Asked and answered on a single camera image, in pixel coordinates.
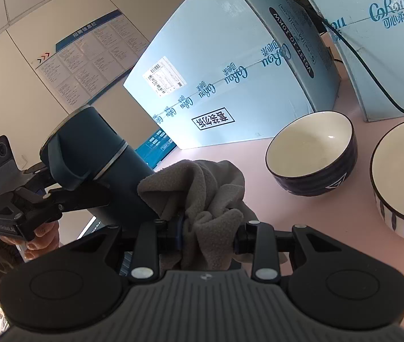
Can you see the person's left hand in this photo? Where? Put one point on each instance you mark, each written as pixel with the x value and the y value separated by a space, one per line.
pixel 43 237

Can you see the white bowl, blue leaf pattern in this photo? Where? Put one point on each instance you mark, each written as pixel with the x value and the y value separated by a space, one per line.
pixel 401 171

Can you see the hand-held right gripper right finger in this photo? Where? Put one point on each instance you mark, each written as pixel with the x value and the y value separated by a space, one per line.
pixel 243 237

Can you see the grey cloth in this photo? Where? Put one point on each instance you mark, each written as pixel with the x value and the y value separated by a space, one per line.
pixel 205 199

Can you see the dark blue bowl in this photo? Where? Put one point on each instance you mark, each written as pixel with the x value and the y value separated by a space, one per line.
pixel 312 185

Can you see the plain light blue cardboard box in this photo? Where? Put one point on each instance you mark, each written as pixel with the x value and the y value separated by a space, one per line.
pixel 383 60

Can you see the light blue box, shipping label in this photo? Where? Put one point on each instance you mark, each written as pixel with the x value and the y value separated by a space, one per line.
pixel 205 60

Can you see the wall notice poster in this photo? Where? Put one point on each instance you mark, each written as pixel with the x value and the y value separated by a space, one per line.
pixel 88 57

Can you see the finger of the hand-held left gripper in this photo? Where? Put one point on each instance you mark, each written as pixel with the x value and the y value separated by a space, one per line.
pixel 81 199
pixel 38 175

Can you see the dark blue thermos container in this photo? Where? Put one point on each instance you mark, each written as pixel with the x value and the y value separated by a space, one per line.
pixel 116 164

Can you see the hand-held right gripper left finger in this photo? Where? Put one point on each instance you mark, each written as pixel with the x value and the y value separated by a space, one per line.
pixel 179 231

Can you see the blue calculator box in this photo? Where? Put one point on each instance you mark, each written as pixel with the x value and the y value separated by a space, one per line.
pixel 155 146

